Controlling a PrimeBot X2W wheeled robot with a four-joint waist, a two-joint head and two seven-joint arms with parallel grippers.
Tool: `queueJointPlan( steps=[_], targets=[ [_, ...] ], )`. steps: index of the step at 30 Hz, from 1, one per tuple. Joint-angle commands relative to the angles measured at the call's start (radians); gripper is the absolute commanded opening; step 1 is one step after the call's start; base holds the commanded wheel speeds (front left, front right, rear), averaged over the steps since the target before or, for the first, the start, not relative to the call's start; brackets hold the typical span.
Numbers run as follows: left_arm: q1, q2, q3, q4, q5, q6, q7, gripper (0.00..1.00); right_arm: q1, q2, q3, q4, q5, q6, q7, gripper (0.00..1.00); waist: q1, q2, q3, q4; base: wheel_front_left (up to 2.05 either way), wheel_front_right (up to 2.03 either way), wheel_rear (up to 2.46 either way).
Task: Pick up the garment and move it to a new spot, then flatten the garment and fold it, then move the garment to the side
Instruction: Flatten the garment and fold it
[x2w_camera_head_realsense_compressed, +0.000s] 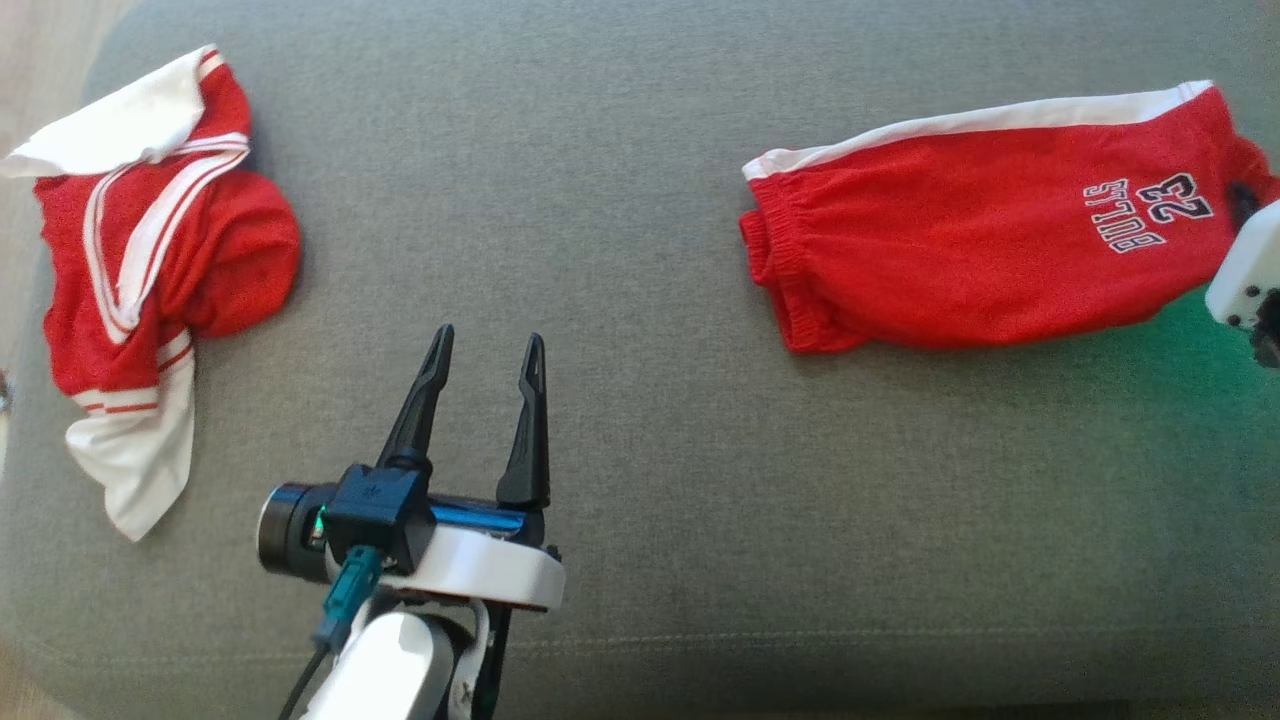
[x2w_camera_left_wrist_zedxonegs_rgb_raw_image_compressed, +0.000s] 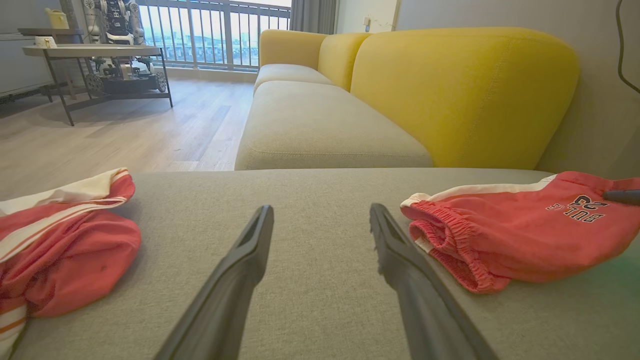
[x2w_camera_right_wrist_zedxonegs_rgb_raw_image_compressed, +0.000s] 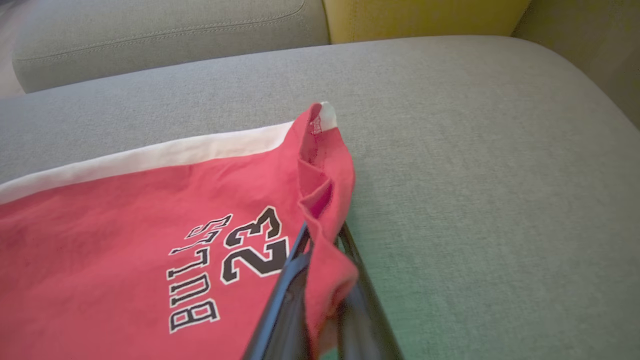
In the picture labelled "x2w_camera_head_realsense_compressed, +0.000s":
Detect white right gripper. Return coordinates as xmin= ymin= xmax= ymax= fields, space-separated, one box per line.
xmin=1205 ymin=183 xmax=1280 ymax=369

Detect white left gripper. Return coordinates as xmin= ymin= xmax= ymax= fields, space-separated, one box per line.
xmin=258 ymin=323 xmax=567 ymax=613

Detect red shorts with 23 print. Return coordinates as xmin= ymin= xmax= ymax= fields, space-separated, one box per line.
xmin=740 ymin=80 xmax=1280 ymax=356

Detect red jersey with white sleeves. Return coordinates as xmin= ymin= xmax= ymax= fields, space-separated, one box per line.
xmin=0 ymin=43 xmax=303 ymax=543

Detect grey sofa seat cushion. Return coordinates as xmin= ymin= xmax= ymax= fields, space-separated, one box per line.
xmin=0 ymin=0 xmax=1280 ymax=720

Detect left cable with teal plug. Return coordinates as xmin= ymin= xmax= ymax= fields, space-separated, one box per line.
xmin=277 ymin=545 xmax=383 ymax=720

